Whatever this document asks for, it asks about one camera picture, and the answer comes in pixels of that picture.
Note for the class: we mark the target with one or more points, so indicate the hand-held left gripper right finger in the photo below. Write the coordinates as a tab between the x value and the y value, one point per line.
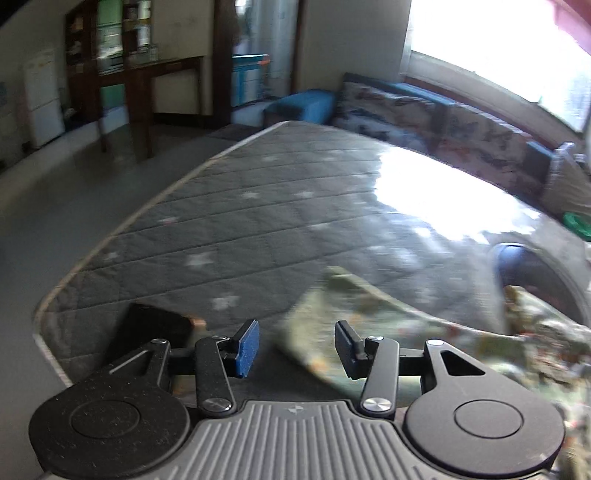
347	353

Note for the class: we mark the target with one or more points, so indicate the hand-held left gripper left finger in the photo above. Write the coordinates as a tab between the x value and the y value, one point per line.
247	348

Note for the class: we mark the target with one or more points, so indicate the green printed child garment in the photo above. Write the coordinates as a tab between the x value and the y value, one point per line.
415	341

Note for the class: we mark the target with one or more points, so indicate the black smartphone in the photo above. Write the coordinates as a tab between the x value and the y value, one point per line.
152	323

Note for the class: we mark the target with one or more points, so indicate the grey quilted star table cover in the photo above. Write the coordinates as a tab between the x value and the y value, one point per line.
231	221

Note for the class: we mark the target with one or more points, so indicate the butterfly print cushion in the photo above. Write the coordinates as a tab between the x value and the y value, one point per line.
383	113
494	147

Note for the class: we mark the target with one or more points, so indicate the blue sofa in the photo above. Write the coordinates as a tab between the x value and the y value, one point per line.
300	105

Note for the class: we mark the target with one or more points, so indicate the green round object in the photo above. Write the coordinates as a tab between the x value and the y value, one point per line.
579	224

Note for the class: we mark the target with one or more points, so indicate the blue cabinet behind doorway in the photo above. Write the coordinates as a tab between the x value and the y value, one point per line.
249	78

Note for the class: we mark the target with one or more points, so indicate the grey pillow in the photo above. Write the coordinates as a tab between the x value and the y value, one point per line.
568	184

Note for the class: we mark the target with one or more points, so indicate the dark wooden counter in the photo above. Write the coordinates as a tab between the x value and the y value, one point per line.
138	74

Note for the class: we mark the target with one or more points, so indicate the white refrigerator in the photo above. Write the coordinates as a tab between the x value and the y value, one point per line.
42	99

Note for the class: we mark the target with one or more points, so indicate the dark wooden display cabinet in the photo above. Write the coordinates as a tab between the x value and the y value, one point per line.
83	55

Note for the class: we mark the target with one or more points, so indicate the bright window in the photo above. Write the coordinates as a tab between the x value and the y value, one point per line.
485	37

